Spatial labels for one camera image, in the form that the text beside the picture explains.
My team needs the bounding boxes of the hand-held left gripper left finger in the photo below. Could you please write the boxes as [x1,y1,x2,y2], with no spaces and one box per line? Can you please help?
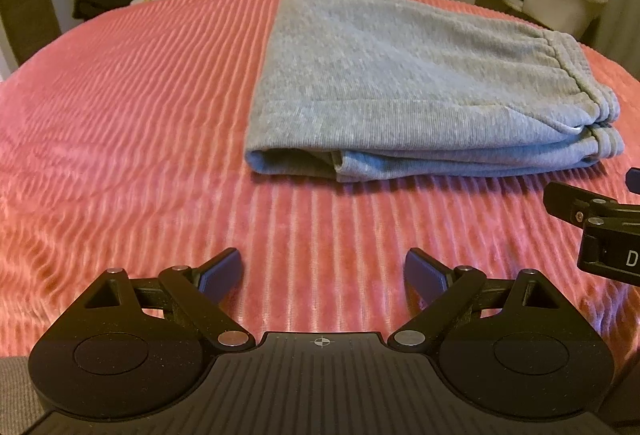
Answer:
[85,247,257,355]

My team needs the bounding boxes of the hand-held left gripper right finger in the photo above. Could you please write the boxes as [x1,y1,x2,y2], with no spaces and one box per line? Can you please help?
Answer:
[387,247,562,355]

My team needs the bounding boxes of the grey pants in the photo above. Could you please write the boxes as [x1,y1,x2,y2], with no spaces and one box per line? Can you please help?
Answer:
[244,0,626,183]

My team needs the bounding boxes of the pink ribbed bed blanket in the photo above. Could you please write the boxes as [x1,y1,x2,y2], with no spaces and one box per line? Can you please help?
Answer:
[0,0,640,361]

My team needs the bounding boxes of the white upholstered chair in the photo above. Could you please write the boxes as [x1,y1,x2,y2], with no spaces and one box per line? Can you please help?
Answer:
[501,0,609,33]

